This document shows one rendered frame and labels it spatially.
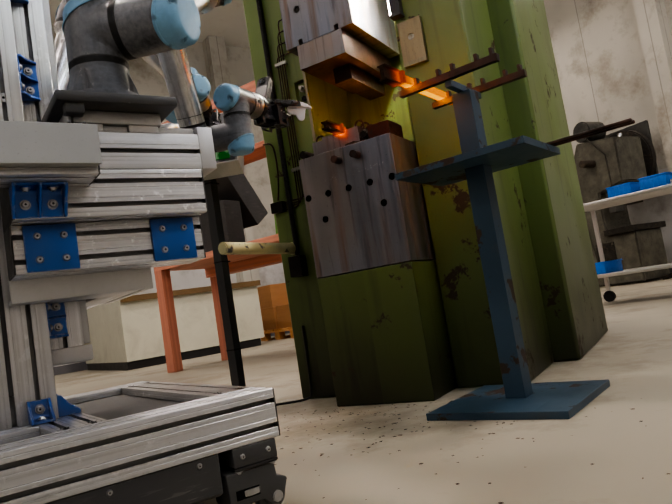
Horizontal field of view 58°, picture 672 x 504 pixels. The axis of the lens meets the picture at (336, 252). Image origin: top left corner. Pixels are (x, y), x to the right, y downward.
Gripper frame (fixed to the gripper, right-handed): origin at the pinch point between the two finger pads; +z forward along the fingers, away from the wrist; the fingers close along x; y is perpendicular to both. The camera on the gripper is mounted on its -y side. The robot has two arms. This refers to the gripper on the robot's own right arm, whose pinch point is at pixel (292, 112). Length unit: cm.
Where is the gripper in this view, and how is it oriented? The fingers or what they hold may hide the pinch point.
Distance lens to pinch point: 203.4
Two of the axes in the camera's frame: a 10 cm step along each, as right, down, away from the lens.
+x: 8.5, -1.8, -4.9
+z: 5.0, -0.1, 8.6
